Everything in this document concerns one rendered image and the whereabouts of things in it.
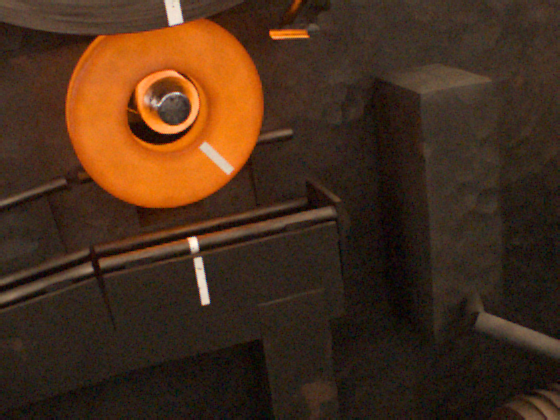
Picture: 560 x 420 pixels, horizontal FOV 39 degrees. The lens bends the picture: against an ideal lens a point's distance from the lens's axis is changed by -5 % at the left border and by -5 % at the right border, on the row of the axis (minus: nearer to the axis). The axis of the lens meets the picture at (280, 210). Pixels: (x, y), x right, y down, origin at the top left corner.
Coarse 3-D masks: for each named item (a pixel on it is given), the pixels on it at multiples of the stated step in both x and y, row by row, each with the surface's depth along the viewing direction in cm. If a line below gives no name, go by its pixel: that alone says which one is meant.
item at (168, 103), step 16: (144, 80) 62; (160, 80) 60; (176, 80) 60; (144, 96) 60; (160, 96) 59; (176, 96) 59; (192, 96) 60; (144, 112) 60; (160, 112) 59; (176, 112) 59; (192, 112) 60; (160, 128) 60; (176, 128) 60
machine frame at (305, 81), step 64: (256, 0) 75; (384, 0) 73; (448, 0) 75; (512, 0) 77; (0, 64) 65; (64, 64) 66; (256, 64) 71; (320, 64) 73; (384, 64) 75; (448, 64) 77; (512, 64) 79; (0, 128) 66; (64, 128) 68; (320, 128) 75; (512, 128) 81; (0, 192) 68; (64, 192) 69; (512, 192) 84; (0, 256) 69; (384, 256) 81; (512, 256) 86; (384, 320) 83; (512, 320) 89; (128, 384) 77; (192, 384) 79; (384, 384) 86; (448, 384) 89; (512, 384) 92
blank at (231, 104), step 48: (96, 48) 59; (144, 48) 61; (192, 48) 62; (240, 48) 63; (96, 96) 60; (240, 96) 64; (96, 144) 62; (144, 144) 64; (192, 144) 64; (240, 144) 65; (144, 192) 64; (192, 192) 65
